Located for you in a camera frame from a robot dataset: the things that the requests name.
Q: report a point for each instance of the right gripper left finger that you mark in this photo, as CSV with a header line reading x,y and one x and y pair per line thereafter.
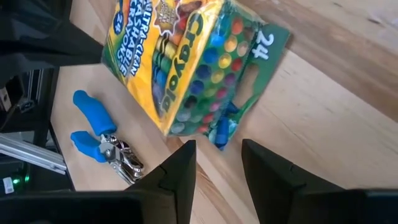
x,y
93,207

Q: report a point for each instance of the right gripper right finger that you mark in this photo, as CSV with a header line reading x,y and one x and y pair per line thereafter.
x,y
311,205

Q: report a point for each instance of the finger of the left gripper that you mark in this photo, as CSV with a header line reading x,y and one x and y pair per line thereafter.
x,y
37,49

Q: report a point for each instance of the plastic-wrapped crayon box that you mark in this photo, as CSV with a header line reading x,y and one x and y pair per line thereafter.
x,y
186,62

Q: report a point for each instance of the black aluminium table frame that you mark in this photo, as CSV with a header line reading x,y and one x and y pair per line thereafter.
x,y
46,102

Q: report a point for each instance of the silver aluminium rail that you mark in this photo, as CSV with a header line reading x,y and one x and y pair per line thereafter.
x,y
31,154

